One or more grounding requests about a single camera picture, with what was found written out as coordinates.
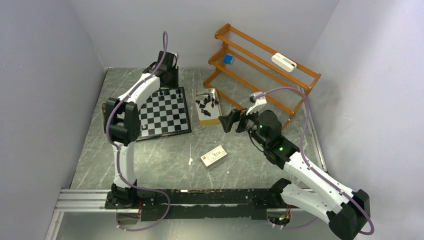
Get blue block on rack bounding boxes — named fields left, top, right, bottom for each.
left=222, top=54, right=235, bottom=65

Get purple cable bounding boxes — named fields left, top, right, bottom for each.
left=105, top=31, right=172, bottom=232
left=250, top=86, right=375, bottom=236

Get white device on rack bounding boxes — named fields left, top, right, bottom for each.
left=271, top=52, right=297, bottom=73

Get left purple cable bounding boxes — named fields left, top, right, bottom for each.
left=105, top=31, right=172, bottom=232

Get white red card box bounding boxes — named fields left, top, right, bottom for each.
left=200, top=145, right=228, bottom=167

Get tin box black pieces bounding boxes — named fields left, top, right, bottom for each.
left=193, top=88, right=222, bottom=126

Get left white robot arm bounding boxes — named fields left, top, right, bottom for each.
left=104, top=51, right=179, bottom=208

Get black mounting base plate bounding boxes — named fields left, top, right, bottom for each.
left=104, top=188, right=287, bottom=222

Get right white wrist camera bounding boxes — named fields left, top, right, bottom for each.
left=246, top=91, right=267, bottom=115

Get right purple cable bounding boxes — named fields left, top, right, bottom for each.
left=250, top=86, right=375, bottom=236

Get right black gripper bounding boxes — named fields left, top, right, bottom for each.
left=218, top=104, right=268, bottom=148

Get orange wooden rack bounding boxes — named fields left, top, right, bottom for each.
left=203, top=23, right=321, bottom=128

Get tin box white pieces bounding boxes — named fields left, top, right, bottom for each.
left=100, top=102, right=106, bottom=125

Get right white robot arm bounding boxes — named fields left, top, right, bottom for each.
left=218, top=108, right=371, bottom=240

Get black white chessboard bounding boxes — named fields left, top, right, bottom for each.
left=137, top=86, right=192, bottom=142

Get aluminium rail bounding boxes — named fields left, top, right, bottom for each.
left=54, top=188, right=347, bottom=213

